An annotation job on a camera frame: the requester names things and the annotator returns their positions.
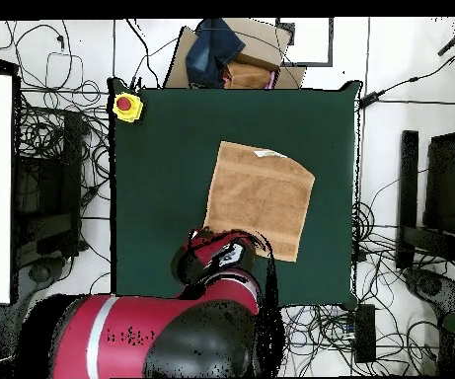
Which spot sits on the brown cardboard box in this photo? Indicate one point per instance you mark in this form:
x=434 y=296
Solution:
x=262 y=43

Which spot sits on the black power adapter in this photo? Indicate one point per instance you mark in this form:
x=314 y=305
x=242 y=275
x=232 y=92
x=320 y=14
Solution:
x=370 y=98

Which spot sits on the grey stand base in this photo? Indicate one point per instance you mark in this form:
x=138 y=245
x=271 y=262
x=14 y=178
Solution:
x=39 y=272
x=428 y=284

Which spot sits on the black rectangular box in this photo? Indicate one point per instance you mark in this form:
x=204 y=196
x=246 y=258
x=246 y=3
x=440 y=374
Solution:
x=365 y=335

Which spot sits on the blue denim jeans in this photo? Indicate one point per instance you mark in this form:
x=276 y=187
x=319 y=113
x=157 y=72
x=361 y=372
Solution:
x=211 y=51

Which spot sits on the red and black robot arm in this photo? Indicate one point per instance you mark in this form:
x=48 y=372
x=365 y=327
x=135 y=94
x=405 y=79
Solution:
x=132 y=335

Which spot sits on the orange folded towel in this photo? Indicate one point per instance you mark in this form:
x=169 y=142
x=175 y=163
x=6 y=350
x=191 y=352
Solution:
x=246 y=77

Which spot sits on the dark green table cloth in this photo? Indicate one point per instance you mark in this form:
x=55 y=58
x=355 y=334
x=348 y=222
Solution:
x=164 y=158

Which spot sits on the yellow emergency stop button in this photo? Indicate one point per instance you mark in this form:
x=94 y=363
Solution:
x=126 y=106

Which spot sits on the tan terry towel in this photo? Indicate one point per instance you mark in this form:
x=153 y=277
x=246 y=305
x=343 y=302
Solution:
x=262 y=189

